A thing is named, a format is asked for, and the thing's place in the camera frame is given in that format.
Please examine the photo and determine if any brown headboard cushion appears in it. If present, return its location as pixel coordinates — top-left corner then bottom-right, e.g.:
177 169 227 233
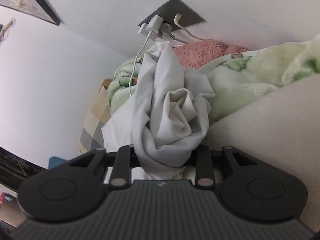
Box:
99 79 112 91

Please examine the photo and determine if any plaid pillow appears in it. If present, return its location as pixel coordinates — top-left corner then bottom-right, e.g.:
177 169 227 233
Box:
79 87 111 154

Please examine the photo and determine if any green fleece blanket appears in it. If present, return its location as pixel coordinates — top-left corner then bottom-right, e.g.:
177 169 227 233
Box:
108 37 319 124

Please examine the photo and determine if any white garment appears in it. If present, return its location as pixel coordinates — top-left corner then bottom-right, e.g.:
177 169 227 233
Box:
102 42 215 180

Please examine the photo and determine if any blue covered chair right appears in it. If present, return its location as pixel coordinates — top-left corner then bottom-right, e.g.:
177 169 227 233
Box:
48 156 68 170

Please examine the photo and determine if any beige cloth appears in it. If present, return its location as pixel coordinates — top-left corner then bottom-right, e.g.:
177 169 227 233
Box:
203 75 319 231

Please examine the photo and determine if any white charger plug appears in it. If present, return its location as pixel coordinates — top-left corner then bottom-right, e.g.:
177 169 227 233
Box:
138 15 164 41

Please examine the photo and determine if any grey wall socket plate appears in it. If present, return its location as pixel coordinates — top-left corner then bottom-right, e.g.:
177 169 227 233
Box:
138 0 205 31

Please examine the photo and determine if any white charging cable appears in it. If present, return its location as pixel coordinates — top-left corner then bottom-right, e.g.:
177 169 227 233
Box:
128 31 153 98

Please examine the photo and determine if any leaf painting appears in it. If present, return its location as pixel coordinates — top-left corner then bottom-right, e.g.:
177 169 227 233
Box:
1 0 61 26

